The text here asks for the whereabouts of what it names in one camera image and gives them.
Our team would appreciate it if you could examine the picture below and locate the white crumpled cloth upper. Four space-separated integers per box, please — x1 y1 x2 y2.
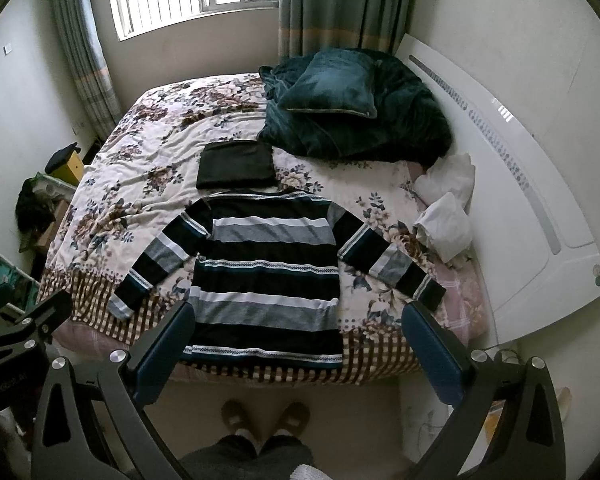
413 153 476 208

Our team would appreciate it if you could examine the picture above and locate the yellow box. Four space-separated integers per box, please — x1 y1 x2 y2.
50 152 84 186

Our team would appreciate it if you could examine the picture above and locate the dark clothes pile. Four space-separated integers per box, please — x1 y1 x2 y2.
15 178 55 252

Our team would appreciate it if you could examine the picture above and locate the striped navy grey sweater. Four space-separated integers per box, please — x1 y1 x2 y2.
108 190 445 368

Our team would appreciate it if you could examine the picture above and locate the left grey-green curtain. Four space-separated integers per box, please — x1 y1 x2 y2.
52 0 121 140

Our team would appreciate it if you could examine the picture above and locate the white crumpled cloth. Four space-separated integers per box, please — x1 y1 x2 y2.
413 153 476 208
414 192 472 263

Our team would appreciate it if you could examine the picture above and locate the right grey-green curtain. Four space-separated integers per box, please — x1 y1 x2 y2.
278 0 411 60

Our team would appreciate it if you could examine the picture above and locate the dark teal plush blanket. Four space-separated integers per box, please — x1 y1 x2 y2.
259 49 452 169

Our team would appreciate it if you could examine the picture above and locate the grey-green curtain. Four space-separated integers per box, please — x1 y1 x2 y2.
278 0 411 60
52 0 121 140

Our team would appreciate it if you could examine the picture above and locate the white headboard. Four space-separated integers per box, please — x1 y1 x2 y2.
396 35 600 348

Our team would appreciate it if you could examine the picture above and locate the dark teal pillow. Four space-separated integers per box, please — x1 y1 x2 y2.
278 49 377 118

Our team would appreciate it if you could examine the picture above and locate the floral bed blanket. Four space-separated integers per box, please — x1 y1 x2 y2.
40 74 486 387

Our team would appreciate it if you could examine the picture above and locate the white crumpled cloth lower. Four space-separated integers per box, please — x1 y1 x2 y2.
414 192 472 263

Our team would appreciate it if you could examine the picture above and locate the left brown slipper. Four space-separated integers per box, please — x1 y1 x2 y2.
221 400 257 438

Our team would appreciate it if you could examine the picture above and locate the folded black garment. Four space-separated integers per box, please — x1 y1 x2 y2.
196 140 278 190

